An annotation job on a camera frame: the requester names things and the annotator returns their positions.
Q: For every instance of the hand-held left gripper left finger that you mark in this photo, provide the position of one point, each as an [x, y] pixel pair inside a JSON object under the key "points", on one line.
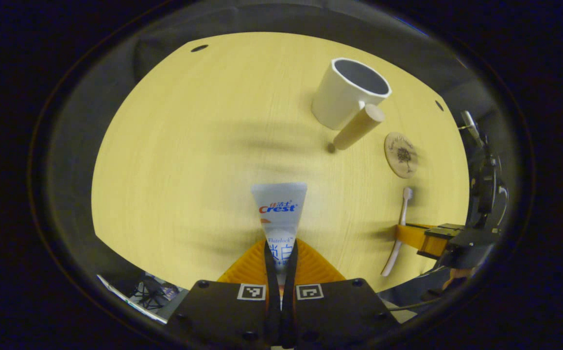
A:
{"points": [[272, 291]]}

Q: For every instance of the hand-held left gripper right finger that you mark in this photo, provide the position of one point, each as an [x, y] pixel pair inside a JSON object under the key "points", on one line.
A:
{"points": [[290, 291]]}

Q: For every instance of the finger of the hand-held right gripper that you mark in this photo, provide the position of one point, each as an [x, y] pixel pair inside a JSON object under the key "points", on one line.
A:
{"points": [[444, 226], [466, 243]]}

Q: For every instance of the pale toothbrush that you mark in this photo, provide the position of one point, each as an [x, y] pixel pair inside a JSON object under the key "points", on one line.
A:
{"points": [[404, 209]]}

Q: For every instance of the round wooden coaster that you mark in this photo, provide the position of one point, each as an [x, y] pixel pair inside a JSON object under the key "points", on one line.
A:
{"points": [[401, 155]]}

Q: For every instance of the white toothpaste tube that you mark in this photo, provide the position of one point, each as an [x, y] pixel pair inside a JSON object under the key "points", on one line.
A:
{"points": [[279, 199]]}

